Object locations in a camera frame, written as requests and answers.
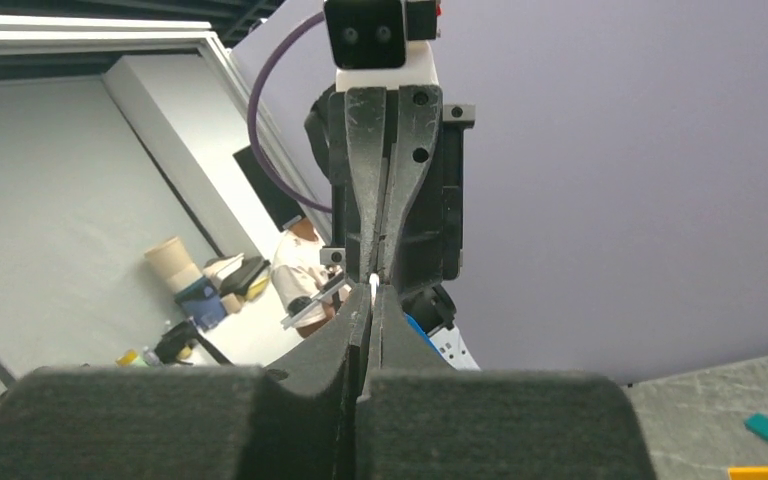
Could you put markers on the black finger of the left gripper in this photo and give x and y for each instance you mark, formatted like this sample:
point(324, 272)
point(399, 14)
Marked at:
point(365, 123)
point(416, 132)

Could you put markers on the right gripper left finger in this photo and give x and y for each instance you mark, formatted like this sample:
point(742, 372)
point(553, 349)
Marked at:
point(289, 421)

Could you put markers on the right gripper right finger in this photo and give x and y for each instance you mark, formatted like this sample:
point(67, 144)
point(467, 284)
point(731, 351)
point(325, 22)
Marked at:
point(419, 418)

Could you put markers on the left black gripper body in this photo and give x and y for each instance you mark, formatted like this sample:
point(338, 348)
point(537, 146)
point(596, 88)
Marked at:
point(394, 159)

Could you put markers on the small silver key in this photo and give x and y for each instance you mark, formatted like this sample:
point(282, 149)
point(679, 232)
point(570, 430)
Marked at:
point(374, 283)

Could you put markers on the orange lego window piece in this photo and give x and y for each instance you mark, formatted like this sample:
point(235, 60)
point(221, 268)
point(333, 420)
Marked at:
point(748, 473)

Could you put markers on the seated person in background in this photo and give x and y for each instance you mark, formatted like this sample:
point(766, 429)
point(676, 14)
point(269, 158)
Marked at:
point(297, 272)

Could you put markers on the black bag on floor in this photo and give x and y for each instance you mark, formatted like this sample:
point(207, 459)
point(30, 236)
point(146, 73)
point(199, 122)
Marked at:
point(176, 345)

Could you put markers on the blue box on floor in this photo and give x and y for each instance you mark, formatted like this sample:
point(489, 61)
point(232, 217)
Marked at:
point(201, 302)

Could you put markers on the beige cardboard roll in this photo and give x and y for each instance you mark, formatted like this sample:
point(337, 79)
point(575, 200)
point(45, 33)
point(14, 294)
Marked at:
point(171, 261)

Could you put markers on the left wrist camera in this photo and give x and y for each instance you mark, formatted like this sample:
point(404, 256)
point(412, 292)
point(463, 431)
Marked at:
point(382, 43)

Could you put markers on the aluminium frame beam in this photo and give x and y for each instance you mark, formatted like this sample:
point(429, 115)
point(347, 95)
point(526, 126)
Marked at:
point(32, 35)

